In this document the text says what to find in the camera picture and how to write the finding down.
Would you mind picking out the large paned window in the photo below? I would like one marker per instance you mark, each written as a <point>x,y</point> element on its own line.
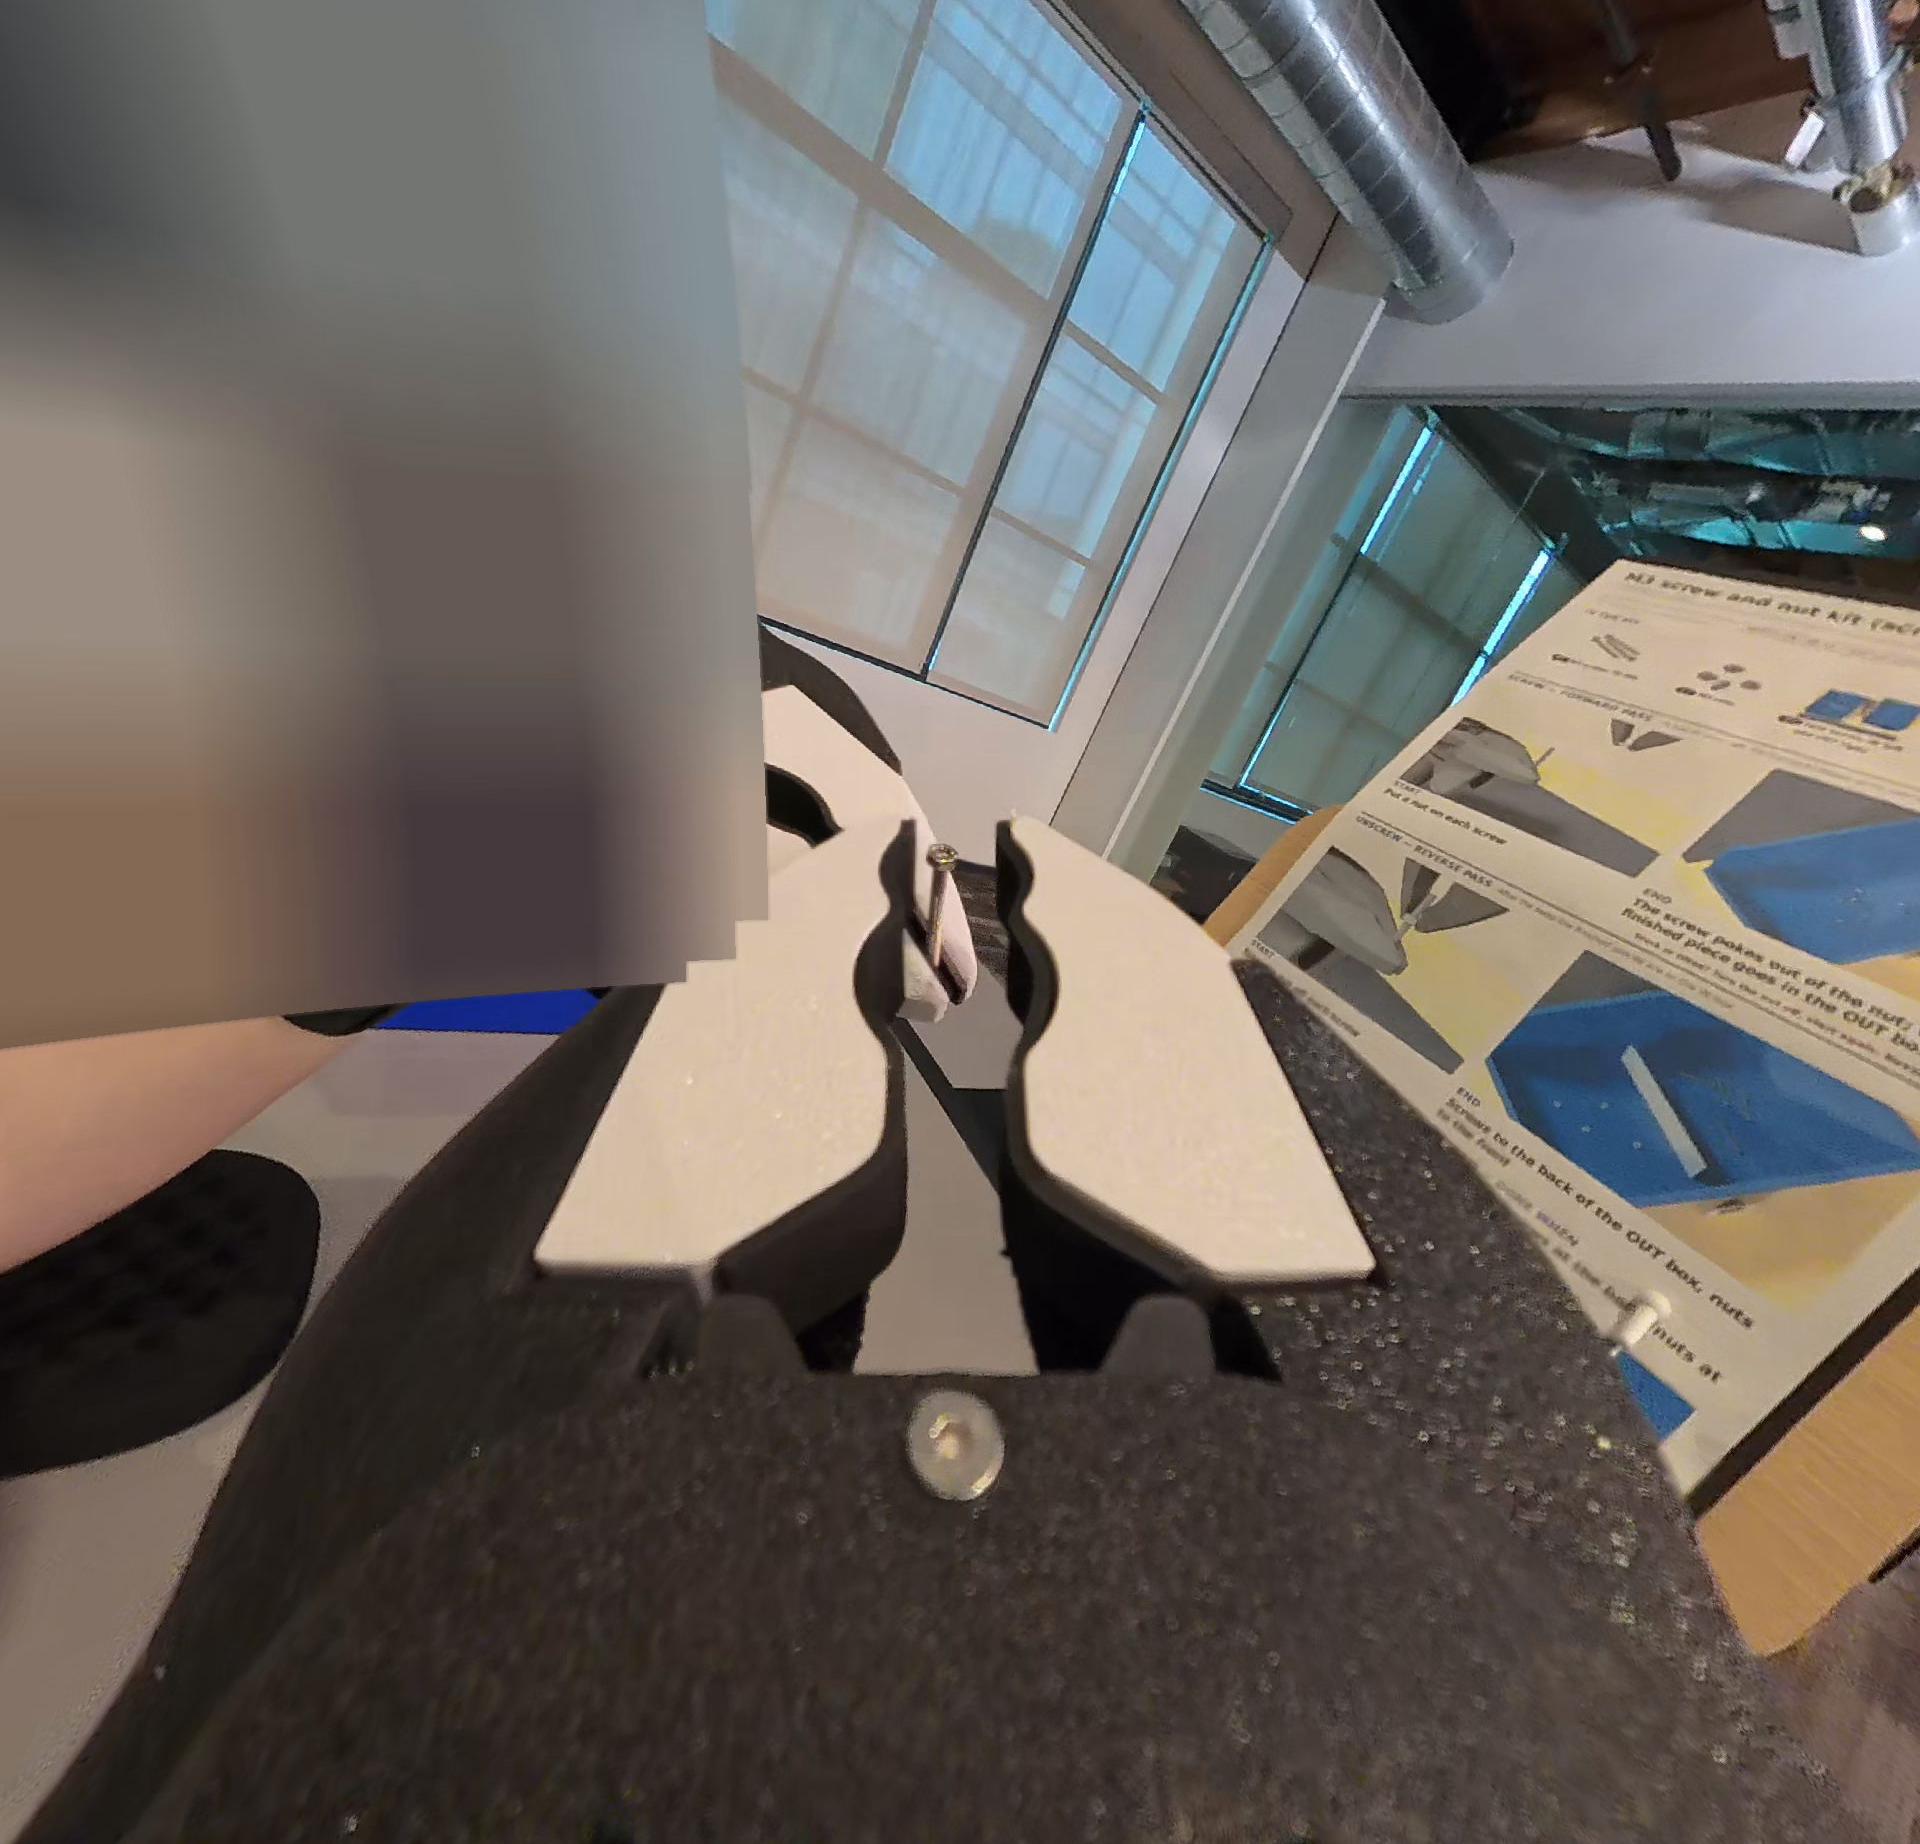
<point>961,298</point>

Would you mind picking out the silver ventilation duct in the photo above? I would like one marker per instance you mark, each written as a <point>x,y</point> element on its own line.
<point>1861,74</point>
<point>1350,118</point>

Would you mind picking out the long metal screw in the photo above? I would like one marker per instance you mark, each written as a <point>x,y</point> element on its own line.
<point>937,915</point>

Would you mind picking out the person's left forearm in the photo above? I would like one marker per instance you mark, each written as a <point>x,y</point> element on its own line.
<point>121,1124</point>

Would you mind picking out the glass wall panel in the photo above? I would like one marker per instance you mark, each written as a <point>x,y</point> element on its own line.
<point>1426,631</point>

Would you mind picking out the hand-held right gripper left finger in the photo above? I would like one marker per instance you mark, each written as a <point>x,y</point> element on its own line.
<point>736,1094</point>

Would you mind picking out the blue plastic bin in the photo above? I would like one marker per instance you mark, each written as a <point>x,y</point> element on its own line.
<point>495,1010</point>

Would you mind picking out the black wrist rest pad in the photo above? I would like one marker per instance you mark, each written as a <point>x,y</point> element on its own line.
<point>135,1320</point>

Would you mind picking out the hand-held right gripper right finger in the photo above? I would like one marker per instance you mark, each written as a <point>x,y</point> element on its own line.
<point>1185,1110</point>

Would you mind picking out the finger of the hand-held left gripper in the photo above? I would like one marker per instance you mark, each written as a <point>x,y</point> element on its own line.
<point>871,795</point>
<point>922,981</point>

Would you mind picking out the printed instruction sheet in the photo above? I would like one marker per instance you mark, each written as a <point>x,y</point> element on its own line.
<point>1651,900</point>

